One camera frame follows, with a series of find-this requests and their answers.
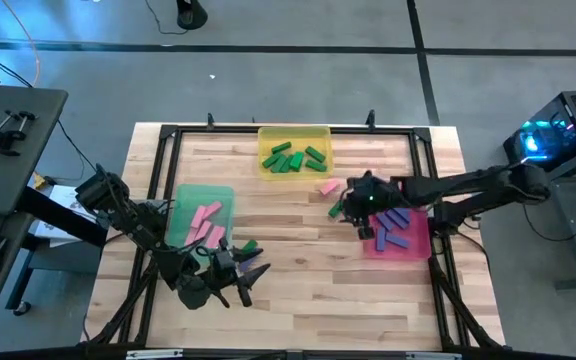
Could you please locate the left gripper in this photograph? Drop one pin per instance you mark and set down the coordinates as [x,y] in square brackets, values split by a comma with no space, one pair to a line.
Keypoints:
[225,272]

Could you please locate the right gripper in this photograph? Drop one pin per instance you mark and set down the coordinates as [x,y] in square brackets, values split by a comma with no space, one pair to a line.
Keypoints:
[370,197]

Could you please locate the purple wooden block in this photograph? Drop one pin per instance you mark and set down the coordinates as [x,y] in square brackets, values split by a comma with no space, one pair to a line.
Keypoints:
[384,221]
[246,265]
[397,218]
[380,239]
[397,240]
[404,214]

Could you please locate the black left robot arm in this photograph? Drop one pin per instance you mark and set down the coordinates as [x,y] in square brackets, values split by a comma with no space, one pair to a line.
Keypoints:
[138,227]

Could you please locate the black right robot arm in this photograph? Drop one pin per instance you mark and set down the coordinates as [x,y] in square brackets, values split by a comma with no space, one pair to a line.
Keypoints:
[468,182]

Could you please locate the pink translucent plastic bin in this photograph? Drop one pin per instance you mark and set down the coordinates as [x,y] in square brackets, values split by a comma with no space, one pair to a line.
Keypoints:
[418,250]

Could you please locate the yellow translucent plastic bin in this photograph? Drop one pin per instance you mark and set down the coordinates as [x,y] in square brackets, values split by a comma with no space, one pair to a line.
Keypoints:
[298,135]

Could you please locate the green translucent plastic bin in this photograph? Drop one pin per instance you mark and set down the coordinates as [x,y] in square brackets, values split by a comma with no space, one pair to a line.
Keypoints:
[183,200]

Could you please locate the white printed paper sheet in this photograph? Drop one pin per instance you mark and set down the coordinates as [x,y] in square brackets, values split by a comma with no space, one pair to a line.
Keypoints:
[75,200]

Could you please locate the small yellow object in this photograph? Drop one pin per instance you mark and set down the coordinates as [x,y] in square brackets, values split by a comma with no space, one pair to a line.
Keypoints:
[40,181]

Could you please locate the black desk leg with caster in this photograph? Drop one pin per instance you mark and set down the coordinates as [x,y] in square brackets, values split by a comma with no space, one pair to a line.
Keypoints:
[17,292]

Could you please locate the black round stand base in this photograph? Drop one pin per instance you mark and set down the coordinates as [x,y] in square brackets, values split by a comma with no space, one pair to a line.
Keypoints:
[191,13]

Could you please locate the black desk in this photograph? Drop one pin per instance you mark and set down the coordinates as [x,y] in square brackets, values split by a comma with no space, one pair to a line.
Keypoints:
[13,170]

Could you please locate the small black frame clamp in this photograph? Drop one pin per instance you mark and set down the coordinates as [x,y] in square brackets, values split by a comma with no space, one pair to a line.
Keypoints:
[210,120]
[370,118]

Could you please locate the silver metal bracket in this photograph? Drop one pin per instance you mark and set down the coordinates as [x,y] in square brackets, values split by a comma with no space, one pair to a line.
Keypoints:
[433,356]
[154,354]

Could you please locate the black aluminium table frame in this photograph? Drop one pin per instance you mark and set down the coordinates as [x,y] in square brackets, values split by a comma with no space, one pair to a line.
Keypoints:
[208,129]

